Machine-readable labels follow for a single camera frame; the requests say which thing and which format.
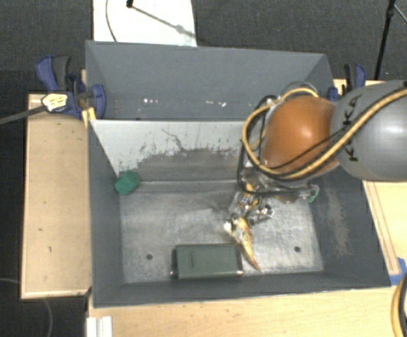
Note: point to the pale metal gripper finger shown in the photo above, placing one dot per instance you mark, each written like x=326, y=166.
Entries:
x=262, y=213
x=242, y=204

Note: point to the orange and cream curved toy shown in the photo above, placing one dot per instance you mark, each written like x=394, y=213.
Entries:
x=243, y=237

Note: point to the grey metal bin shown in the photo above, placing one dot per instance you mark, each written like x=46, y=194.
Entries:
x=203, y=223

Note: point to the dark green flat block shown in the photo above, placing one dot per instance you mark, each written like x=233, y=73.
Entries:
x=206, y=261

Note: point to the green rounded sponge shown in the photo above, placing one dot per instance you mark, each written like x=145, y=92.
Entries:
x=127, y=182

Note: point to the pale wood flat board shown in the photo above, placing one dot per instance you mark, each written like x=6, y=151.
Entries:
x=57, y=205

